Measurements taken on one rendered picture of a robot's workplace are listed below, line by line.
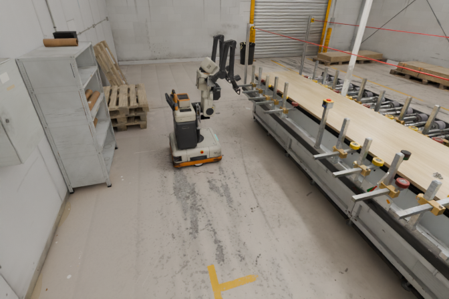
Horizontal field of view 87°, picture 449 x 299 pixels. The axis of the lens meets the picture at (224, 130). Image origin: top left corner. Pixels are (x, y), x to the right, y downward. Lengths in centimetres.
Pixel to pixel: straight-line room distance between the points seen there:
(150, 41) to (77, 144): 643
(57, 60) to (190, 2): 677
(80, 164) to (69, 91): 85
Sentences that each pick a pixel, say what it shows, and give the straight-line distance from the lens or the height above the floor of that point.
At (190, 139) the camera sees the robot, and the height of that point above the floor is 44.
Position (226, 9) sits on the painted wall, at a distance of 925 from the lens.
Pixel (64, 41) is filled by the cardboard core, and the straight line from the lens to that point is 313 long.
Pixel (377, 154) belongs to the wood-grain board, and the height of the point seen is 90.
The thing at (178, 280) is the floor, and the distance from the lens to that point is 231.
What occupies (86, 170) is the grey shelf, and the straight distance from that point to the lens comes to 313.
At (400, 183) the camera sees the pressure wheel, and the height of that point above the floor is 91.
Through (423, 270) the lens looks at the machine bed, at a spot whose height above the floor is 27.
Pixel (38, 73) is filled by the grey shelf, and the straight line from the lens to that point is 272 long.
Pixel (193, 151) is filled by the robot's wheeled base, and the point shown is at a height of 26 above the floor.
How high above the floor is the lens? 201
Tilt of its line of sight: 29 degrees down
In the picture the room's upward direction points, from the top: 1 degrees clockwise
